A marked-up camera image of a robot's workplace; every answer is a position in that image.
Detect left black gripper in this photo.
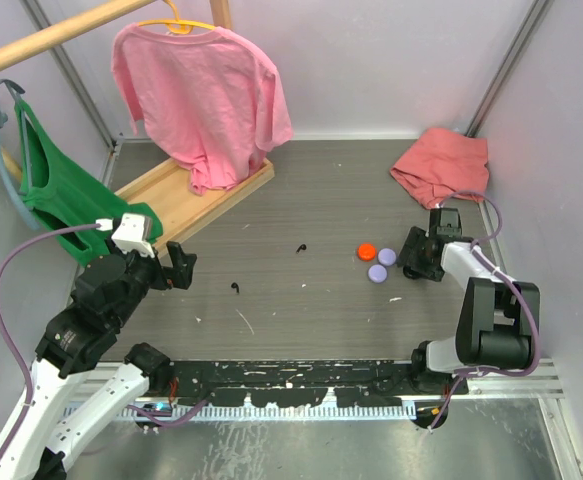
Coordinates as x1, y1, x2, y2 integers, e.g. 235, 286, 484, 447
108, 232, 196, 327

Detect lilac earbud charging case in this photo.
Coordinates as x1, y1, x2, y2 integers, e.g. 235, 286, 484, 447
377, 248, 397, 267

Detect orange earbud case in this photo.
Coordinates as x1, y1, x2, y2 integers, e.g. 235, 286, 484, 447
357, 243, 377, 262

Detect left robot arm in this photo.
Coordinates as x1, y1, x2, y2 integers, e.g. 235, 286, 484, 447
0, 241, 197, 479

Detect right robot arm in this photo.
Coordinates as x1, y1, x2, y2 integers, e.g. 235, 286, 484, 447
398, 207, 540, 394

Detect wooden clothes rack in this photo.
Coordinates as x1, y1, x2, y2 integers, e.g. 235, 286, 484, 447
0, 0, 275, 253

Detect salmon folded cloth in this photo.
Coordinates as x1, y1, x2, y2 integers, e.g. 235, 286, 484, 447
390, 127, 489, 209

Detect green tank top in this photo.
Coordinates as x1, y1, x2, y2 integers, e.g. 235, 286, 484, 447
14, 100, 163, 244

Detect pink t-shirt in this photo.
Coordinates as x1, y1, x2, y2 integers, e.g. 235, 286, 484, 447
111, 24, 294, 195

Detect grey-blue clothes hanger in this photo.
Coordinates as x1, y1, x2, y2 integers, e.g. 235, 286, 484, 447
0, 78, 40, 230

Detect orange clothes hanger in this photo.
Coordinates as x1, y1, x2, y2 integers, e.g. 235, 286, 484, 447
137, 0, 215, 35

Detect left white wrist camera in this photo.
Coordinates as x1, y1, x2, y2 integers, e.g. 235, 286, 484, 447
96, 213, 155, 258

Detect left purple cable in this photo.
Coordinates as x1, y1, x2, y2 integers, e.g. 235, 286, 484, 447
0, 223, 105, 476

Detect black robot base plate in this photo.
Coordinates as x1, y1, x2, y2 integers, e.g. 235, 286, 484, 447
115, 358, 467, 409

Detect white slotted cable duct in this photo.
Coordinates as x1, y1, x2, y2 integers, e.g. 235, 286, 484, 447
115, 402, 418, 422

